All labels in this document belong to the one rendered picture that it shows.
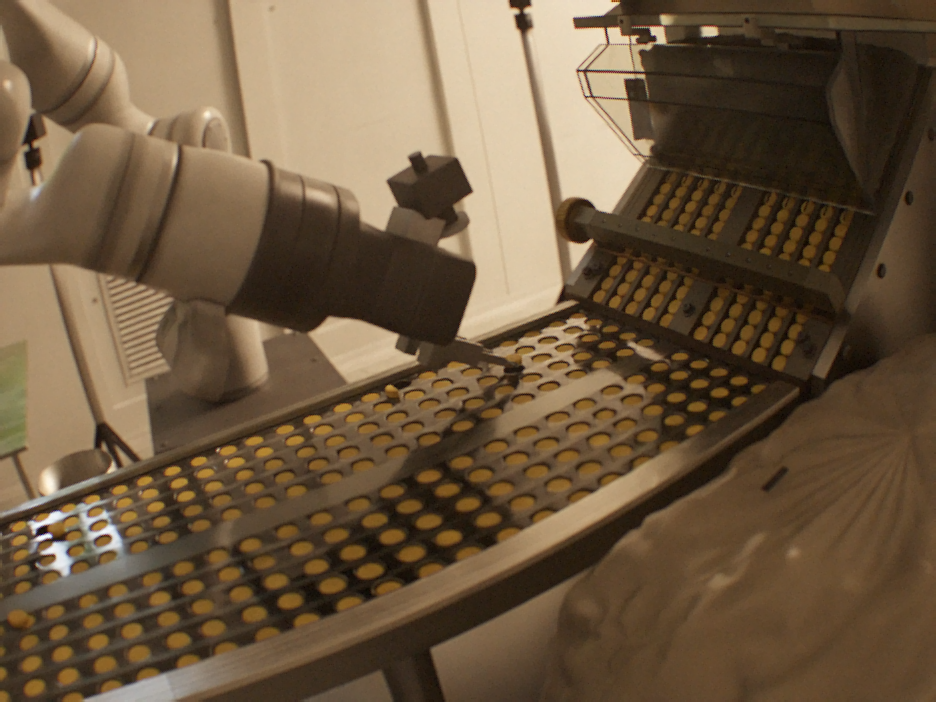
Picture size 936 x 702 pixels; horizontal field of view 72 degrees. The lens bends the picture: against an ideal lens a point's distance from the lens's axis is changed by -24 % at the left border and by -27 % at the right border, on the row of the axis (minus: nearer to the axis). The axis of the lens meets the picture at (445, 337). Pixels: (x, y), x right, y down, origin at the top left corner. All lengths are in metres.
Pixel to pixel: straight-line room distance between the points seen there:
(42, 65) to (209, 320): 0.39
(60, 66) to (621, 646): 0.62
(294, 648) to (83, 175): 0.22
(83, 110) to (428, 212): 0.41
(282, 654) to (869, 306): 0.36
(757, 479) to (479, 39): 2.91
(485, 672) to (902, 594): 0.30
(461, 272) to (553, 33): 2.99
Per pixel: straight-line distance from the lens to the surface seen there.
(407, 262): 0.40
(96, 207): 0.35
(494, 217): 3.21
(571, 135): 3.40
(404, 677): 0.36
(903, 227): 0.50
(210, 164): 0.37
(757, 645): 0.24
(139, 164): 0.35
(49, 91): 0.71
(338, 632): 0.30
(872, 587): 0.27
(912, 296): 0.53
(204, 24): 2.77
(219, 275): 0.36
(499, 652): 0.50
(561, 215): 0.58
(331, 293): 0.38
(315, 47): 2.88
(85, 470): 0.69
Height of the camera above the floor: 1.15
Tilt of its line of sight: 22 degrees down
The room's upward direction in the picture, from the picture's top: 10 degrees counter-clockwise
